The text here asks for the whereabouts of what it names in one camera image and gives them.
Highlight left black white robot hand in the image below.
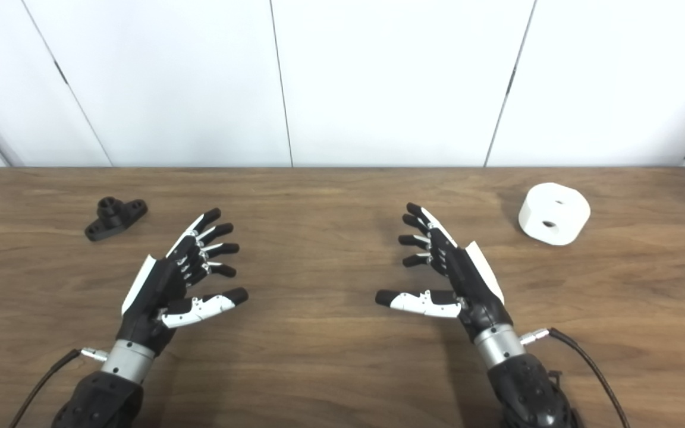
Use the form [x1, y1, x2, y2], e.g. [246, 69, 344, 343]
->
[118, 207, 249, 356]

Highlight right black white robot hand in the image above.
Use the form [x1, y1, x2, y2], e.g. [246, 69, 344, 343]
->
[375, 203, 514, 342]

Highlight black flanged holder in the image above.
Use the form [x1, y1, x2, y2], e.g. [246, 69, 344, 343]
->
[84, 197, 148, 242]

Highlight round white piece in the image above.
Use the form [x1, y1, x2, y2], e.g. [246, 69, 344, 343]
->
[518, 182, 591, 246]

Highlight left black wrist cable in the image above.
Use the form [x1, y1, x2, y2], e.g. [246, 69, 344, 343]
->
[8, 348, 108, 428]

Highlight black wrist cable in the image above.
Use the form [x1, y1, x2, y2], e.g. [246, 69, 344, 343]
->
[520, 328, 631, 428]
[8, 348, 108, 428]

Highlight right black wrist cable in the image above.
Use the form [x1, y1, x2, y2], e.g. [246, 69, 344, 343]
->
[520, 328, 631, 428]

